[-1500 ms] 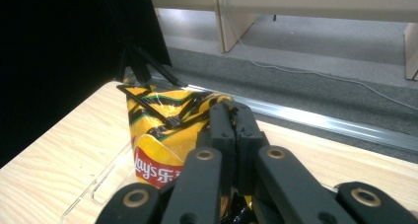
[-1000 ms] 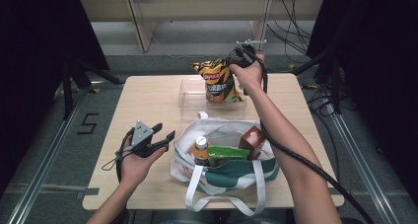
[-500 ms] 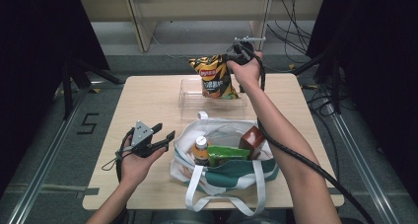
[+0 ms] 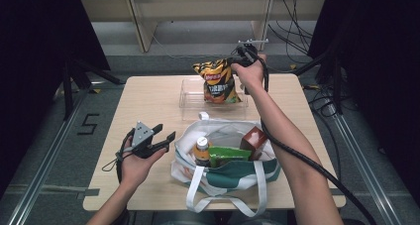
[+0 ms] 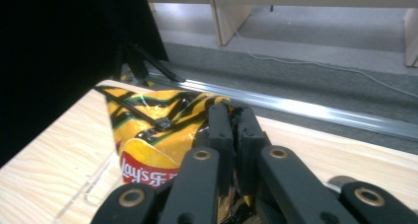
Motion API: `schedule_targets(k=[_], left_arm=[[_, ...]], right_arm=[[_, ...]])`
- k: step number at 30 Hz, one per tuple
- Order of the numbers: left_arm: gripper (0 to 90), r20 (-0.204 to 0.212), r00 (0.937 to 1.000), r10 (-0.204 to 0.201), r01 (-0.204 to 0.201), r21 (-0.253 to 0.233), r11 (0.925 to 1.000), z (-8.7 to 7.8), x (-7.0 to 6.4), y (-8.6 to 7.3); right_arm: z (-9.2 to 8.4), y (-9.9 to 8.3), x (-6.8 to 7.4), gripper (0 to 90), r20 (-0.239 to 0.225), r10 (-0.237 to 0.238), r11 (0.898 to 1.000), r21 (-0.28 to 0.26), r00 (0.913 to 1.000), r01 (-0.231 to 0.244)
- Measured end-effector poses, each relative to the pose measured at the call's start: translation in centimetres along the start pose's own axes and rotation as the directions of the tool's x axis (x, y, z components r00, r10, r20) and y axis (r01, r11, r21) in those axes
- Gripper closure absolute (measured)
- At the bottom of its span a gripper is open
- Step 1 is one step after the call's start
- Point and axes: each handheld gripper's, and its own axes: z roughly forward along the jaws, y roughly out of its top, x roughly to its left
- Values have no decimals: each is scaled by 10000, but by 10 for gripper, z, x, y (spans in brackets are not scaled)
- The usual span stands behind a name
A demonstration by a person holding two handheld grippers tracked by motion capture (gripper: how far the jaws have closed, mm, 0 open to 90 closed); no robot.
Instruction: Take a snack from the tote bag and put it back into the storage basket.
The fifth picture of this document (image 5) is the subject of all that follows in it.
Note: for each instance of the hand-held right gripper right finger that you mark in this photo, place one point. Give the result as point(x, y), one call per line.
point(249, 135)

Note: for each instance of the yellow floor tape mark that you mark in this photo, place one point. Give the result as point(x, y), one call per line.
point(126, 77)

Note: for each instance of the black curtain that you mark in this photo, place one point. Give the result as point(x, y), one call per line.
point(59, 53)

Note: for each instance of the aluminium floor rail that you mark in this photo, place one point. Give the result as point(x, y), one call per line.
point(295, 107)

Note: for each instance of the black tripod stand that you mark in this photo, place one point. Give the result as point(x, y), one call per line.
point(141, 62)

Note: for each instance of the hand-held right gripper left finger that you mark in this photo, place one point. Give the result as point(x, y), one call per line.
point(220, 132)

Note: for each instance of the clear plastic bin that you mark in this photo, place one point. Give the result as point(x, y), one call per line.
point(92, 187)

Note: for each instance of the yellow striped chips bag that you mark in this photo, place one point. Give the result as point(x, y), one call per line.
point(154, 145)

